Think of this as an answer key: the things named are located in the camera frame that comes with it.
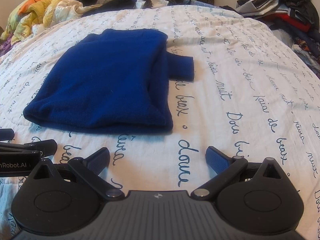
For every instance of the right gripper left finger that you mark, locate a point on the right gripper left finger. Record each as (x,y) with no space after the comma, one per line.
(87,171)

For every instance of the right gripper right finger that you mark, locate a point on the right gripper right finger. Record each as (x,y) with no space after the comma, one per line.
(227,169)

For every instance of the blue knit sweater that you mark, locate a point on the blue knit sweater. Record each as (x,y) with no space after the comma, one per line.
(114,82)

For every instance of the dark clothes heap on chair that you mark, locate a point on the dark clothes heap on chair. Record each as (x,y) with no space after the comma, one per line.
(299,18)

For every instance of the white script-print bedspread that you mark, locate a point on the white script-print bedspread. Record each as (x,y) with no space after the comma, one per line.
(252,96)

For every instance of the yellow floral quilt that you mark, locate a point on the yellow floral quilt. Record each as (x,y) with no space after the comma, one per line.
(41,12)

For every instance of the crumpled silver wrappers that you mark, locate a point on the crumpled silver wrappers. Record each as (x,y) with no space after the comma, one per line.
(147,4)

